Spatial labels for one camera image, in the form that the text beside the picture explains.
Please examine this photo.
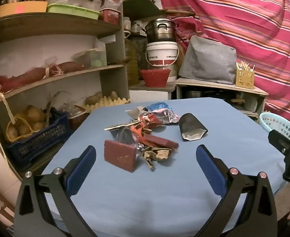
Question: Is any bunch of wooden utensils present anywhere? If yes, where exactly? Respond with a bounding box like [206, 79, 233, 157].
[236, 60, 256, 72]

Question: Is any clear plastic tub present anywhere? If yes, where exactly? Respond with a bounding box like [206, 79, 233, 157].
[66, 101, 90, 129]

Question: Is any blue crinkled plastic wrapper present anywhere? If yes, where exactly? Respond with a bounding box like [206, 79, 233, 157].
[146, 102, 173, 112]

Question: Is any black pouch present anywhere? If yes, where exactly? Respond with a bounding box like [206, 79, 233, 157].
[179, 113, 208, 142]

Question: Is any yellow egg carton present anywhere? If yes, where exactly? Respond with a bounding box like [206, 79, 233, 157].
[82, 96, 131, 113]

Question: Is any thin maroon scouring pad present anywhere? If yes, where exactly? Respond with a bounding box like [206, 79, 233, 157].
[145, 134, 179, 151]

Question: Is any yellow basket of potatoes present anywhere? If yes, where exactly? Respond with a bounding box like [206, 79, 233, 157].
[4, 105, 48, 144]

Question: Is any clear plastic bag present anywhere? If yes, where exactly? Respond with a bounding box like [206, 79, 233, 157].
[110, 128, 138, 146]

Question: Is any white low cabinet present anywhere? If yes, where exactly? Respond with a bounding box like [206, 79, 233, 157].
[129, 80, 177, 102]

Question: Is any printed cardboard strip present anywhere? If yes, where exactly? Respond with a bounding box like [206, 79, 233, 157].
[104, 121, 136, 131]

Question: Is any red woven basket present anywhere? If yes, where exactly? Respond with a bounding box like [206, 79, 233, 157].
[139, 69, 172, 88]

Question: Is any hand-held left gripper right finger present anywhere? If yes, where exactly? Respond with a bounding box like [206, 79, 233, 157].
[196, 144, 278, 237]

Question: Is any yellow cardboard box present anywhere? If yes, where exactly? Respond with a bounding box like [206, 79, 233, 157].
[0, 1, 48, 20]

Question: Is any green plastic container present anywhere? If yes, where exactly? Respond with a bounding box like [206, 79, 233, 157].
[47, 3, 100, 20]

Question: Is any yellow utensil holder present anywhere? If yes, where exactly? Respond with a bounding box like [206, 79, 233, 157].
[235, 68, 255, 90]

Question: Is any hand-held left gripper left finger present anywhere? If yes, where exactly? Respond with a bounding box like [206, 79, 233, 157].
[14, 145, 97, 237]

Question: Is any silver pink plastic wrapper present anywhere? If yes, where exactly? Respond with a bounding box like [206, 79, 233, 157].
[152, 108, 180, 126]

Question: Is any thick maroon scouring sponge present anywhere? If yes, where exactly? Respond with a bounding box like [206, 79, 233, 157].
[104, 139, 137, 174]

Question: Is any wooden shelf unit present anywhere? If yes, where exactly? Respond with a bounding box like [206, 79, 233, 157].
[0, 0, 131, 181]

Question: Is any light blue plastic basket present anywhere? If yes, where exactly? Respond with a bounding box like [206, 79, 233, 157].
[259, 112, 290, 144]

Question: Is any brown paper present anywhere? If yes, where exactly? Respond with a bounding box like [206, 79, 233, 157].
[142, 147, 173, 170]

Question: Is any white face mask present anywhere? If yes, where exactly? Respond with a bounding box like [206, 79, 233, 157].
[127, 107, 146, 119]

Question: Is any clear plastic container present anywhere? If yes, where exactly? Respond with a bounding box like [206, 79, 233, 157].
[74, 48, 108, 69]

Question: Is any blue plastic crate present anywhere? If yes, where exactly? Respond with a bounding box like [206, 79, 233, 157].
[5, 111, 72, 164]

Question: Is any yellow oil bottle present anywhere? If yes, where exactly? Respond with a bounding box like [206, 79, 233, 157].
[124, 31, 141, 87]

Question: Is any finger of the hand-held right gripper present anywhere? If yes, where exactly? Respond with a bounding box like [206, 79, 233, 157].
[268, 129, 290, 155]

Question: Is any white plastic bucket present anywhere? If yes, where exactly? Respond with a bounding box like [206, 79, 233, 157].
[145, 41, 180, 67]

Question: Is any small red basket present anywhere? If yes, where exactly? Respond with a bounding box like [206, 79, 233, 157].
[100, 8, 122, 25]

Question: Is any steel pot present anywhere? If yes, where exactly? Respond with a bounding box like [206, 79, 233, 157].
[142, 17, 179, 44]

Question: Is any red striped cloth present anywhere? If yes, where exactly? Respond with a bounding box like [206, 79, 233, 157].
[156, 0, 290, 122]

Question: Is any red white snack wrapper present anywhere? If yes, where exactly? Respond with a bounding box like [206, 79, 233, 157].
[137, 114, 158, 130]

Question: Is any red mesh produce bag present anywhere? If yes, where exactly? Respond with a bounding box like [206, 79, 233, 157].
[0, 67, 50, 90]

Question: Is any low wooden shelf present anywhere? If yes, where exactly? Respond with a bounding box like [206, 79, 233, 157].
[174, 77, 269, 124]

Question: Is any brown sweet potato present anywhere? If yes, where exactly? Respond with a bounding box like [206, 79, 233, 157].
[50, 61, 85, 76]

